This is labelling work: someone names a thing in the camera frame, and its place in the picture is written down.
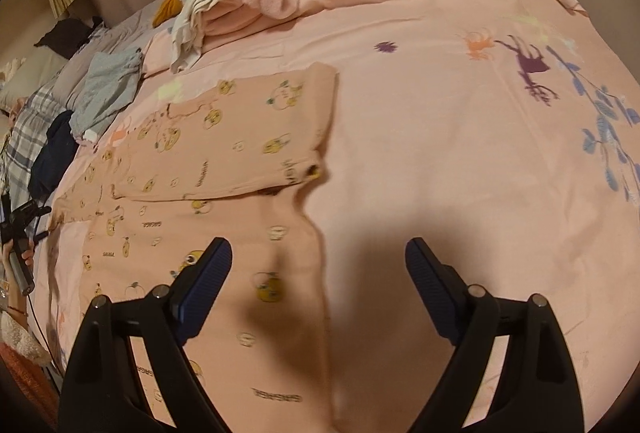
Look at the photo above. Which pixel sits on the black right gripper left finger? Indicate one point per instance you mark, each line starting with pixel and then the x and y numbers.
pixel 102 390

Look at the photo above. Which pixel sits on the peach duck-print pajama garment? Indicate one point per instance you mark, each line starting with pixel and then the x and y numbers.
pixel 228 164

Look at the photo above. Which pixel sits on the person's left hand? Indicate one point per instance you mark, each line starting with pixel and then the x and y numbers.
pixel 17 257

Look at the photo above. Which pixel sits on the navy dark garment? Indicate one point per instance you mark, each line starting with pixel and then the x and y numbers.
pixel 54 158

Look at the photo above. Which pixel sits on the grey plaid blanket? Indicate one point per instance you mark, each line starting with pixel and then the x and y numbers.
pixel 25 141

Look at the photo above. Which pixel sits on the grey-blue crumpled garment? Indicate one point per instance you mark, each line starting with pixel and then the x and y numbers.
pixel 110 85

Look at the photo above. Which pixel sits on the dark brown pillow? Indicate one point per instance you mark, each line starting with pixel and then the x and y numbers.
pixel 68 36

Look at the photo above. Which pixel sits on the pink printed duvet cover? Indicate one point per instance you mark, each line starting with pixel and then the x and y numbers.
pixel 505 133

